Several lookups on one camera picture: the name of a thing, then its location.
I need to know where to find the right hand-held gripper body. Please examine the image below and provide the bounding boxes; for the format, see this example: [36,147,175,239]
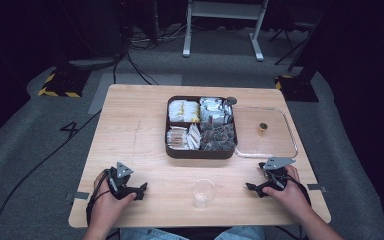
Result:
[258,156,297,194]

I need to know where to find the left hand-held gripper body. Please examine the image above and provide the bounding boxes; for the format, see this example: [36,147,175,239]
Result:
[107,162,142,201]

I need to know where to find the person's left hand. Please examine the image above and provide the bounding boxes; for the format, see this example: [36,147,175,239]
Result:
[89,170,138,232]

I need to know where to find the person's right hand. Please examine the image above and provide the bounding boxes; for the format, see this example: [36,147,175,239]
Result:
[262,165,312,222]

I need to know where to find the clear lid with knob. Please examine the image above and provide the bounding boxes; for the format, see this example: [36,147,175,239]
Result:
[232,106,299,160]

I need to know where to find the person's blue jeans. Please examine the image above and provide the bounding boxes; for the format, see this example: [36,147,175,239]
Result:
[119,225,266,240]

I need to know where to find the grey tape strip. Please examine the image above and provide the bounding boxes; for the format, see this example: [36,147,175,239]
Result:
[65,191,91,202]
[306,183,328,194]

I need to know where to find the clear plastic cup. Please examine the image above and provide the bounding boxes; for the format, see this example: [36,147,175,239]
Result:
[191,178,218,210]

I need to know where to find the pile of dark round capsules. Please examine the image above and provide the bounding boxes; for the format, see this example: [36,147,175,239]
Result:
[199,121,237,151]

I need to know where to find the brown compartment box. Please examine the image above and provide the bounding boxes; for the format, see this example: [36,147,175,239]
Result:
[164,95,239,160]

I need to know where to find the pile of white stick packets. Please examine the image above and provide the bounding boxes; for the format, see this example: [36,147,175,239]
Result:
[166,123,202,151]

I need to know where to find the pile of white yellow packets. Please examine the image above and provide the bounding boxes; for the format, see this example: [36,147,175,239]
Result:
[168,99,201,124]

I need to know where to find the pile of silver packets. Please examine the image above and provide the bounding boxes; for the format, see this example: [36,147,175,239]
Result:
[199,96,233,125]

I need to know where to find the black yellow striped stand base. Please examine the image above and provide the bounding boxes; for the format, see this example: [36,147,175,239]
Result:
[37,67,92,99]
[274,74,320,103]

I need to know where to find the black tripod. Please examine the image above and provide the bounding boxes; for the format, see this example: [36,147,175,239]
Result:
[267,22,316,66]

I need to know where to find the right hand-held gripper cable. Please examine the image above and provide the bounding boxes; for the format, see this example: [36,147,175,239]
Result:
[284,175,313,208]

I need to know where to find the hand-held gripper cable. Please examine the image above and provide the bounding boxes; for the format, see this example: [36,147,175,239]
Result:
[284,175,313,208]
[85,169,114,228]

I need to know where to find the left hand-held gripper cable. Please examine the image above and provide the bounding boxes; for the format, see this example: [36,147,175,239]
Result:
[85,169,114,228]

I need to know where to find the long black floor cable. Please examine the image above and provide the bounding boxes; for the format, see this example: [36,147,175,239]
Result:
[0,109,102,240]

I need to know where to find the bundle of floor cables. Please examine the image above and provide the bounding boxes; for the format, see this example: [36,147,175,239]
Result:
[112,23,196,86]

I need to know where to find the white desk frame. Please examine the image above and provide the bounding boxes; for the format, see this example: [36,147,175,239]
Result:
[182,0,270,63]

